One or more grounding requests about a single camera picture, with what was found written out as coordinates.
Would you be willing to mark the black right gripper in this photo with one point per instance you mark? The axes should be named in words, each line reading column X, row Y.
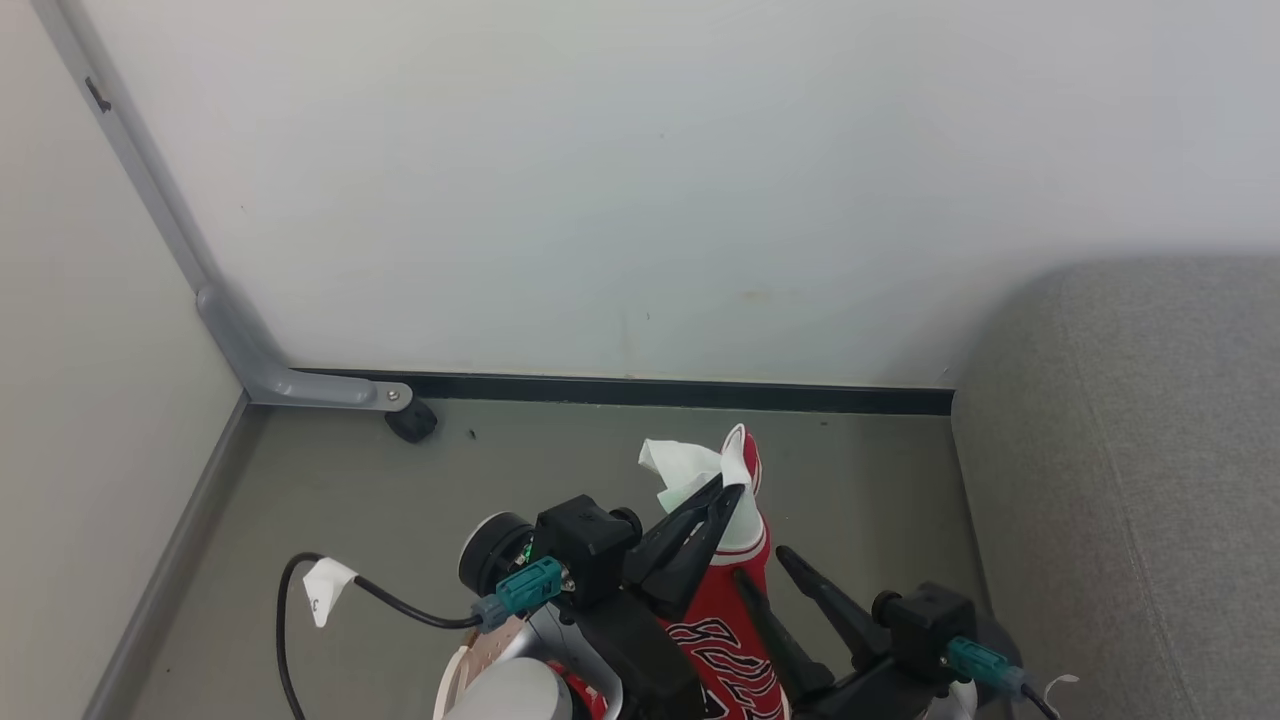
column 870, row 697

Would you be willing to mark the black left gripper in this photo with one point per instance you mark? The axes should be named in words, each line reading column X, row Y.
column 645, row 660

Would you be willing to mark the red basketball jersey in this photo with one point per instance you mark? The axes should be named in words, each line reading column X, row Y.
column 725, row 620

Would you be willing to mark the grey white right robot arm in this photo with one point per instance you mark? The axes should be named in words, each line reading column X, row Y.
column 962, row 702

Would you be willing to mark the white perforated laundry basket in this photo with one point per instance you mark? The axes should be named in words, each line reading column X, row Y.
column 480, row 650

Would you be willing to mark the black baseboard strip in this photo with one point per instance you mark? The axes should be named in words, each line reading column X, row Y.
column 650, row 391

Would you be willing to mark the black caster wheel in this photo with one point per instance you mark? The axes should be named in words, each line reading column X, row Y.
column 412, row 420

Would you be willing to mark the grey fabric sofa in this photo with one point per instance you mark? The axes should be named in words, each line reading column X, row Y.
column 1130, row 480

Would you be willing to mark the grey metal partition foot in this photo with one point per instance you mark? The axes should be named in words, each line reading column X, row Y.
column 240, row 345

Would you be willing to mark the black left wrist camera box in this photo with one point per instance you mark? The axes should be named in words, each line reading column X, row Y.
column 590, row 545

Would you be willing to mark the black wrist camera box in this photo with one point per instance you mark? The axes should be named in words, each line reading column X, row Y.
column 590, row 545
column 930, row 625

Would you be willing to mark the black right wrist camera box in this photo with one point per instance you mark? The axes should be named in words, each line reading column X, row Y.
column 930, row 625

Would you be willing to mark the small black frame clip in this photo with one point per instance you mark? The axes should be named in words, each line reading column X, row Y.
column 98, row 96

